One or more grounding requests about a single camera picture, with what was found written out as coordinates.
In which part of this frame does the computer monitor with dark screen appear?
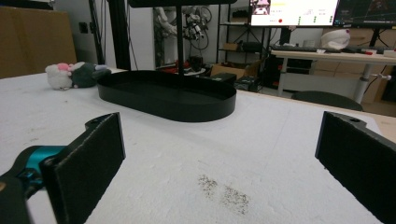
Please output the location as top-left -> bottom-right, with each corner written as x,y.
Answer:
332,0 -> 396,29

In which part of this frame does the black oval tiered tray stand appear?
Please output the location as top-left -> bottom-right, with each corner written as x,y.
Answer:
97,0 -> 237,123

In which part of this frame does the dark green plush toy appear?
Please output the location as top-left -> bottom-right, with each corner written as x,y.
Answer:
71,62 -> 112,89

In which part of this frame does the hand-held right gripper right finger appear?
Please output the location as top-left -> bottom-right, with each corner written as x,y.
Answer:
314,110 -> 396,224

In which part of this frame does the computer monitor with white screen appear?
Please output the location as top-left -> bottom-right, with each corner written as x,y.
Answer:
249,0 -> 339,28

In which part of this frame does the brown cardboard board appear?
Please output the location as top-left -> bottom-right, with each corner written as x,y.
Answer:
0,6 -> 78,79

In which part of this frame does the white pink plush toy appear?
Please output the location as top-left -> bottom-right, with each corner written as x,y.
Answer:
45,62 -> 86,91

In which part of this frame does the black metal shelf rack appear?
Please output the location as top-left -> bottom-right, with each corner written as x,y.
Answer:
216,3 -> 272,64

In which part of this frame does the black round chair seat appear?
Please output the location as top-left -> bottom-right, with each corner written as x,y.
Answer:
290,90 -> 364,112

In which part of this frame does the black keyboard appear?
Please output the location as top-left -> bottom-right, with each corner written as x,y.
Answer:
271,45 -> 343,54

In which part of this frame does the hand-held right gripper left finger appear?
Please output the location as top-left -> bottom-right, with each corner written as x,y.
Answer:
0,112 -> 127,224

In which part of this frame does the open cardboard box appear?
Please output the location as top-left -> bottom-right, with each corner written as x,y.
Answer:
210,59 -> 262,80

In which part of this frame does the black metal stand post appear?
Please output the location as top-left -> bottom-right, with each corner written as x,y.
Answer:
106,0 -> 132,71

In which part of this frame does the white desk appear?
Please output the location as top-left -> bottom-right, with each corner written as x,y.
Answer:
270,49 -> 396,105

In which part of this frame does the white cloth bundle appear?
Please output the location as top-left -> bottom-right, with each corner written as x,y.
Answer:
320,28 -> 351,50

